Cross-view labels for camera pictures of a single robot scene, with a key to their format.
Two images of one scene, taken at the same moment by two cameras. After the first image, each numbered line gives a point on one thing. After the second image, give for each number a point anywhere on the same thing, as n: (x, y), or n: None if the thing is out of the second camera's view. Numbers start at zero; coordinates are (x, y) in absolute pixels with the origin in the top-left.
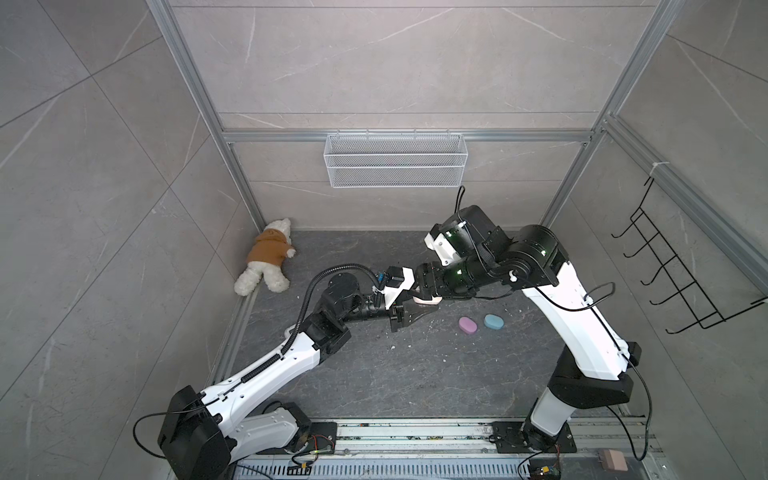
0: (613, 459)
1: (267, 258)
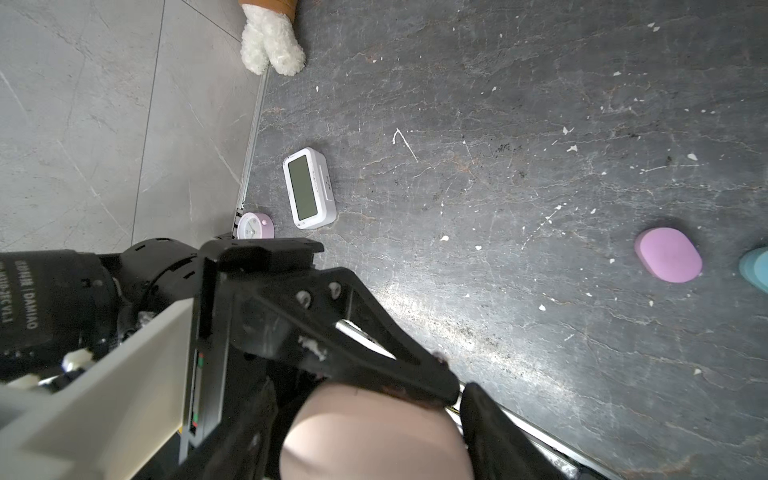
0: None
1: (269, 39)
